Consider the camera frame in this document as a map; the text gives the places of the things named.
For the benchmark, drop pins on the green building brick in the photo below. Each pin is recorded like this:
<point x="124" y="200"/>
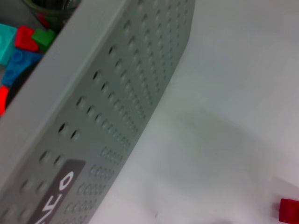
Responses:
<point x="44" y="37"/>

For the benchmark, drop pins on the blue square building brick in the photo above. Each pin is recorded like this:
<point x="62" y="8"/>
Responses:
<point x="18" y="63"/>

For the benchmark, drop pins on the glass teacup with black base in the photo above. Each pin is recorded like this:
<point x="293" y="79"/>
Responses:
<point x="53" y="7"/>

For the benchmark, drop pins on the small red square brick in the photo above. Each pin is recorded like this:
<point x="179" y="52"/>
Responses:
<point x="24" y="38"/>

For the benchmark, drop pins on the teal square building brick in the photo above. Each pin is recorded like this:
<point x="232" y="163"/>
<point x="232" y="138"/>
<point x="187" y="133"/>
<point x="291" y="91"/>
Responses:
<point x="5" y="44"/>

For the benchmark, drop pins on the dark red long brick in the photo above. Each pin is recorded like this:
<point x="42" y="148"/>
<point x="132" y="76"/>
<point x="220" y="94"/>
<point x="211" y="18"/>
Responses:
<point x="289" y="211"/>

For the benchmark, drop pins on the grey perforated storage bin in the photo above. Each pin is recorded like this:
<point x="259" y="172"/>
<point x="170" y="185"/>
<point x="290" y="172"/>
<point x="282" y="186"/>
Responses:
<point x="105" y="81"/>

